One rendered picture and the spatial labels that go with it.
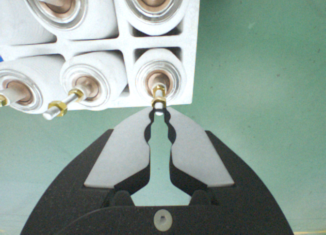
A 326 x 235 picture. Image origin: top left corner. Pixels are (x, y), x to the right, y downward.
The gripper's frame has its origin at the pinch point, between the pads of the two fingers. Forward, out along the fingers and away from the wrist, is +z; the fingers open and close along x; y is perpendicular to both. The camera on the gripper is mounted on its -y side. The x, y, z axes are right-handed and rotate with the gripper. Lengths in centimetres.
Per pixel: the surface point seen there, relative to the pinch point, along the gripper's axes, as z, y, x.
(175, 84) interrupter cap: 9.3, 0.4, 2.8
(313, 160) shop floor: 35, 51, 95
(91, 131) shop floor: 35, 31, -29
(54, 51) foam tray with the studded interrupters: 16.7, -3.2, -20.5
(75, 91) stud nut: 5.9, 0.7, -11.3
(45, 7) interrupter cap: 9.4, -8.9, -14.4
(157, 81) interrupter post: 7.3, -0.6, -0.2
